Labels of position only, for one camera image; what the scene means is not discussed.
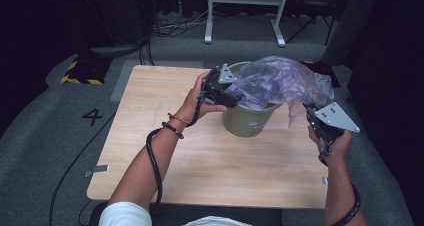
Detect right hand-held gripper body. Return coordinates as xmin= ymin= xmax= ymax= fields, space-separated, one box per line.
xmin=306 ymin=101 xmax=361 ymax=143

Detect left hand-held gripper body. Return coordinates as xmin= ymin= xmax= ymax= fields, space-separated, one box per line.
xmin=200 ymin=63 xmax=238 ymax=106

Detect green plastic bin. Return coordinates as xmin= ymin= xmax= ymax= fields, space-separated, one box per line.
xmin=222 ymin=61 xmax=283 ymax=139

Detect purple plastic bag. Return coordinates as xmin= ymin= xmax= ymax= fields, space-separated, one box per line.
xmin=226 ymin=55 xmax=335 ymax=129

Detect person's left hand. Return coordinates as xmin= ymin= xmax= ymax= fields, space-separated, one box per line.
xmin=174 ymin=70 xmax=228 ymax=126

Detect person's right hand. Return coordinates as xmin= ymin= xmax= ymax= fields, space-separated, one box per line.
xmin=308 ymin=125 xmax=353 ymax=164

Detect black chair legs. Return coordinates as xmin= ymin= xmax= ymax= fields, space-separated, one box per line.
xmin=285 ymin=0 xmax=336 ymax=46

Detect grey pillar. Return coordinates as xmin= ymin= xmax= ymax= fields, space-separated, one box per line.
xmin=320 ymin=0 xmax=384 ymax=67

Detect dark metal stand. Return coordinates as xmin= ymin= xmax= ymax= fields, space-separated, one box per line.
xmin=78 ymin=0 xmax=154 ymax=59

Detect person's dark pants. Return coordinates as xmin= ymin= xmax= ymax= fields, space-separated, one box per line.
xmin=88 ymin=202 xmax=284 ymax=226

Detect person's white shirt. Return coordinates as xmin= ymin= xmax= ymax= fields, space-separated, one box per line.
xmin=98 ymin=201 xmax=253 ymax=226

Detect orange string bracelet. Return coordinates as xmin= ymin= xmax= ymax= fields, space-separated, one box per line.
xmin=167 ymin=112 xmax=193 ymax=126

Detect black bead bracelet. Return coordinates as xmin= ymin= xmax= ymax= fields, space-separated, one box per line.
xmin=161 ymin=121 xmax=185 ymax=140

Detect white metal stand frame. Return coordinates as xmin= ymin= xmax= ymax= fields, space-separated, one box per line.
xmin=204 ymin=0 xmax=291 ymax=48

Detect tangle of floor cables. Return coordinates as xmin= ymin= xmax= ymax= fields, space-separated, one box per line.
xmin=138 ymin=9 xmax=214 ymax=67

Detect black braided right gripper cable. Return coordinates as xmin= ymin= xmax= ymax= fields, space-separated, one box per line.
xmin=318 ymin=137 xmax=362 ymax=226

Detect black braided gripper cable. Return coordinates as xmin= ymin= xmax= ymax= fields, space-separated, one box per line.
xmin=145 ymin=79 xmax=208 ymax=214
xmin=318 ymin=137 xmax=362 ymax=226

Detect black braided left gripper cable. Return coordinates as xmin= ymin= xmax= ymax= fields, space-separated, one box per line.
xmin=145 ymin=79 xmax=208 ymax=214

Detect thin black floor cable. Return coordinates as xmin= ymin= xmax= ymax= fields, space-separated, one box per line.
xmin=47 ymin=110 xmax=118 ymax=226

